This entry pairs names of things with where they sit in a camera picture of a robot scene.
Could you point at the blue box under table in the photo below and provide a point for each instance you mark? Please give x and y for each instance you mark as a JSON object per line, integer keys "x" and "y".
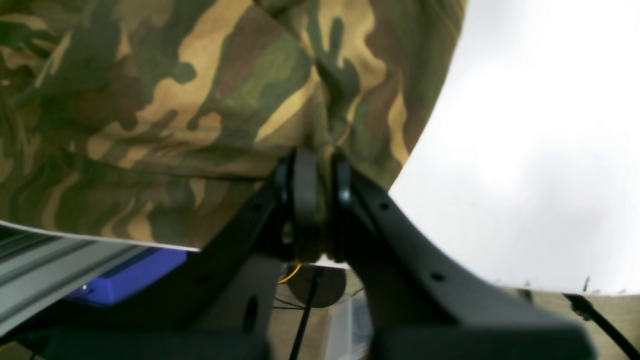
{"x": 129, "y": 277}

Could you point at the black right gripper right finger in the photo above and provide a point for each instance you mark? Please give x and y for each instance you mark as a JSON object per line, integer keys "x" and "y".
{"x": 423, "y": 304}

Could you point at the round blue-grey stand base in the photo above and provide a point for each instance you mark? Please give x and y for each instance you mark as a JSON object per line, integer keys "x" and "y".
{"x": 329, "y": 284}

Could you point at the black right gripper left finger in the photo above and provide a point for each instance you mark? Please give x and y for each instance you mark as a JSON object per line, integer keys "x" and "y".
{"x": 216, "y": 305}

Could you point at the grey aluminium frame rail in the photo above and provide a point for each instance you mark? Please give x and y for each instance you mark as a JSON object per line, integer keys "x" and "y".
{"x": 37, "y": 270}

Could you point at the camouflage t-shirt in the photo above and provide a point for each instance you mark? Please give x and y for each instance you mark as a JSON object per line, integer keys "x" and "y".
{"x": 156, "y": 120}

